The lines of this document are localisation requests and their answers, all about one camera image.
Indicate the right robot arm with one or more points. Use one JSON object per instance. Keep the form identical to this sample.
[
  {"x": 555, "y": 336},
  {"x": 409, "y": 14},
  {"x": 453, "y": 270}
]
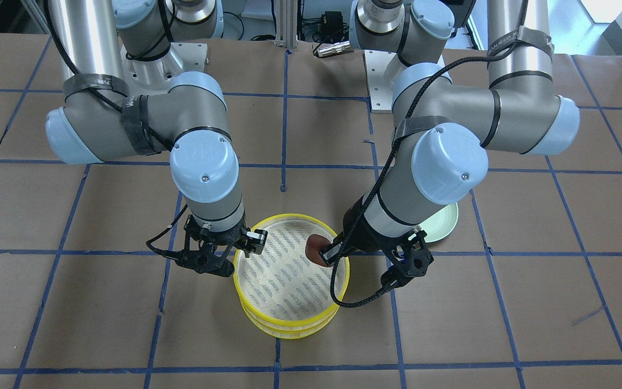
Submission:
[{"x": 129, "y": 92}]

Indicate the yellow steamer basket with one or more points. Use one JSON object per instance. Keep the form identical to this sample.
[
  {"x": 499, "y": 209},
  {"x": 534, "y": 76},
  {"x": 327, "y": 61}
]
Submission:
[
  {"x": 290, "y": 330},
  {"x": 281, "y": 283}
]

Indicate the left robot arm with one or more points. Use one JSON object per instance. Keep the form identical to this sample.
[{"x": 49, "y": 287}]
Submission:
[{"x": 446, "y": 118}]

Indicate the brown steamed bun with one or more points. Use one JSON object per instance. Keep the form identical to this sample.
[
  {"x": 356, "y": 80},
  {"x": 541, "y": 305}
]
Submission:
[{"x": 314, "y": 244}]

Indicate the light green plate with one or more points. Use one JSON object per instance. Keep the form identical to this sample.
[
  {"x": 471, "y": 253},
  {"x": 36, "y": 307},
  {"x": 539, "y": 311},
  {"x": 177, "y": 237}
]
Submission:
[{"x": 441, "y": 224}]

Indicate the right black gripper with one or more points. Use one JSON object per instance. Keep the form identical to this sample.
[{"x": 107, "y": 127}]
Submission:
[{"x": 234, "y": 236}]

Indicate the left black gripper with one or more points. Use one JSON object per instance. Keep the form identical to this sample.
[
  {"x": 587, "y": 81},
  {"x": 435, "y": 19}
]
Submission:
[{"x": 363, "y": 239}]

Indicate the aluminium frame post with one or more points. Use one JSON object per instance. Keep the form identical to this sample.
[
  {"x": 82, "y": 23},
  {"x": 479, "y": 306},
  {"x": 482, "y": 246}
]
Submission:
[{"x": 286, "y": 18}]

